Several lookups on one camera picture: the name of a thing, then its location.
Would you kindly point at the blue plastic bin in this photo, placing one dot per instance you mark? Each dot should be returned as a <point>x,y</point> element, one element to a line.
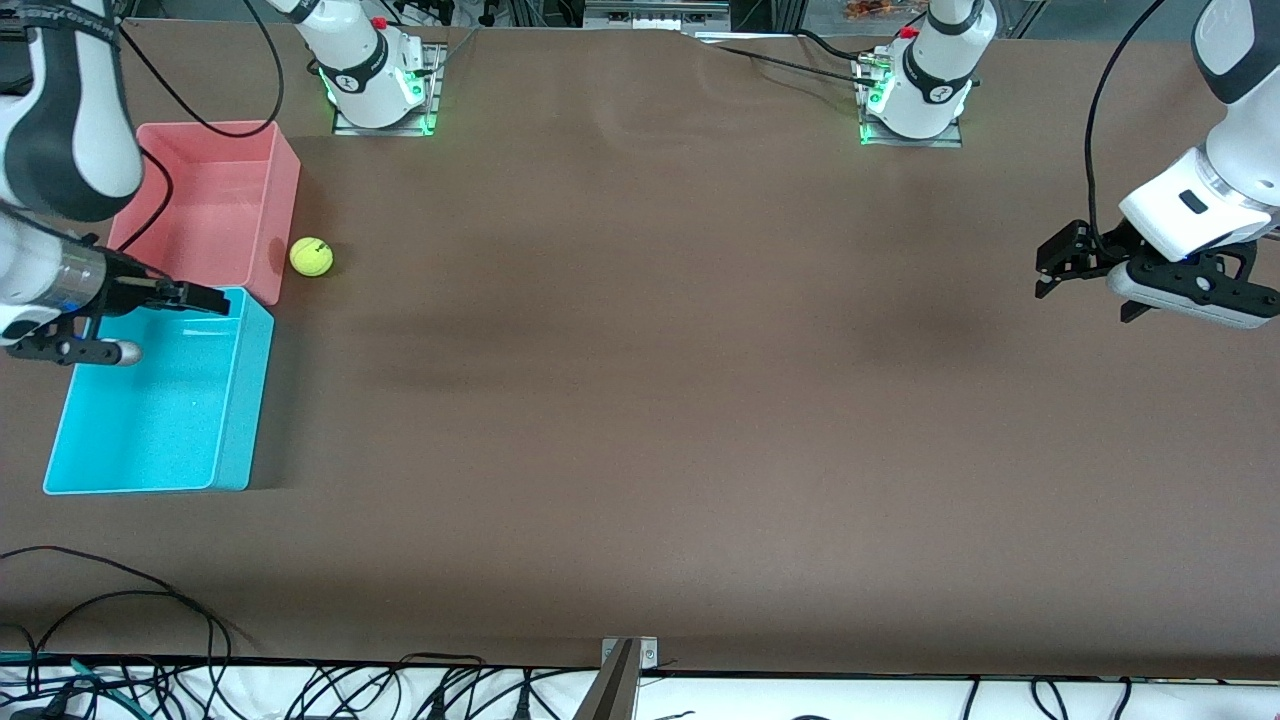
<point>160,430</point>

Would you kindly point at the orange background items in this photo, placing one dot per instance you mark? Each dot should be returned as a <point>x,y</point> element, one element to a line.
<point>870,10</point>

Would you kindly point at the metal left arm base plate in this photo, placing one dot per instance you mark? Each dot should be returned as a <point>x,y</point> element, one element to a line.
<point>945,140</point>

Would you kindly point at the yellow-green tennis ball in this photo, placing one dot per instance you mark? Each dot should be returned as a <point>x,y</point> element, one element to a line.
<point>311,257</point>

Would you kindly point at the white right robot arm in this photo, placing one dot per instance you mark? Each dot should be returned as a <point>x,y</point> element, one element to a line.
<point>70,120</point>

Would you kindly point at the black right camera bracket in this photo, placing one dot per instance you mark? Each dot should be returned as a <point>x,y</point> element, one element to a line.
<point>60,348</point>

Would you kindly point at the black left camera bracket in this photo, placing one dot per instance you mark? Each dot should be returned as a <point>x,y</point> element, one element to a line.
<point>1200,280</point>

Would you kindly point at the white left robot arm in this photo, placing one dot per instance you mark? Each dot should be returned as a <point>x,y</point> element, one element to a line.
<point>935,80</point>

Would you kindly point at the silver table edge bracket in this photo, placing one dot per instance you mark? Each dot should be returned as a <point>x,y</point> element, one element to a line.
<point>648,655</point>

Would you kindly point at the silver metal rail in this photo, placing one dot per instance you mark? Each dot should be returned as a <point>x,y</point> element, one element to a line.
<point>655,12</point>

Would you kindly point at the dark support beam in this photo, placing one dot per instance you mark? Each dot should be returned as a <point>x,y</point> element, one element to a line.
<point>615,690</point>

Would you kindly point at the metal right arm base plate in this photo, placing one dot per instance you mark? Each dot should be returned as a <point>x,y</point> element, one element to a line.
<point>436,100</point>

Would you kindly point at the black camera bracket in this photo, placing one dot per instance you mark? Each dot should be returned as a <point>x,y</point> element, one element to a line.
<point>60,348</point>
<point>1200,280</point>

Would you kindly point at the pink plastic bin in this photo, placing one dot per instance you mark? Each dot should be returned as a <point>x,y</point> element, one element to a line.
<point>220,200</point>

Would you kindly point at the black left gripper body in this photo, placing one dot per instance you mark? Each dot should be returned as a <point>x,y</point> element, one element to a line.
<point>1103,249</point>

